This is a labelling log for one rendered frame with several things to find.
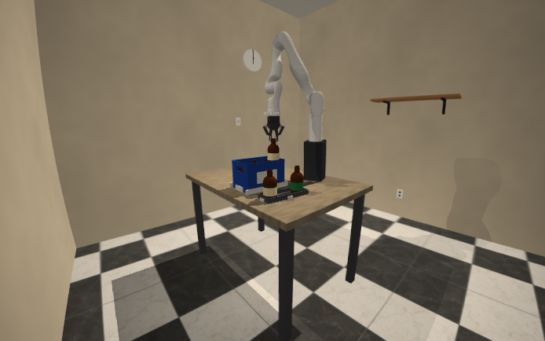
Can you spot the blue plastic crate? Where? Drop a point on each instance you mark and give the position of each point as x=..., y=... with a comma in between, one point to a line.
x=254, y=173

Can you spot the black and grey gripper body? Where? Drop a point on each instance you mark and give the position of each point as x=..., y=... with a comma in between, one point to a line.
x=273, y=120

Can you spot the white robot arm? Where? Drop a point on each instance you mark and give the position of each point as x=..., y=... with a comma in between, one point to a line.
x=272, y=86

